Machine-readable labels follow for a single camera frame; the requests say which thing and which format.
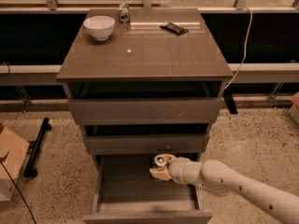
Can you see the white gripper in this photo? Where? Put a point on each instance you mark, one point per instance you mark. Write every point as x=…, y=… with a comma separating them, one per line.
x=177, y=170

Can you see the green soda can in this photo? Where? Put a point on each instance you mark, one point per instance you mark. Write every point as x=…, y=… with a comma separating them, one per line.
x=161, y=163

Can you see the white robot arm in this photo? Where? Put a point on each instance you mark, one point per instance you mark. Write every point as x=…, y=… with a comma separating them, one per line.
x=218, y=179

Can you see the open bottom drawer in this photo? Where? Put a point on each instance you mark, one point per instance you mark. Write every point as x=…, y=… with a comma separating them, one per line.
x=127, y=194

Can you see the middle drawer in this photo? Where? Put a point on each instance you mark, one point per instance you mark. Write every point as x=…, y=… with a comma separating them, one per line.
x=145, y=144

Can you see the brown drawer cabinet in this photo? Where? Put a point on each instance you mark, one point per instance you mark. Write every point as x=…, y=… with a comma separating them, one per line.
x=141, y=61

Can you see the top drawer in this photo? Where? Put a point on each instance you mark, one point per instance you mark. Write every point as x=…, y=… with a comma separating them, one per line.
x=129, y=112

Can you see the small silver can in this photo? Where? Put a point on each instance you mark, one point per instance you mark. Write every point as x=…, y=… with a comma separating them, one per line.
x=124, y=13

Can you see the black metal stand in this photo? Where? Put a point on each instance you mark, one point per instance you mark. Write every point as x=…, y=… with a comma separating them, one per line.
x=30, y=170

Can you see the black snack bar packet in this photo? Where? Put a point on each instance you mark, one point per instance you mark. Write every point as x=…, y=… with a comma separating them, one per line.
x=174, y=29

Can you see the white bowl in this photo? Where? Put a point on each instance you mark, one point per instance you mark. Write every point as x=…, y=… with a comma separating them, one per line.
x=99, y=27

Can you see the cardboard box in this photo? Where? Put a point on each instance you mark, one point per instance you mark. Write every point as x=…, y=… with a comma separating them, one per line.
x=13, y=149

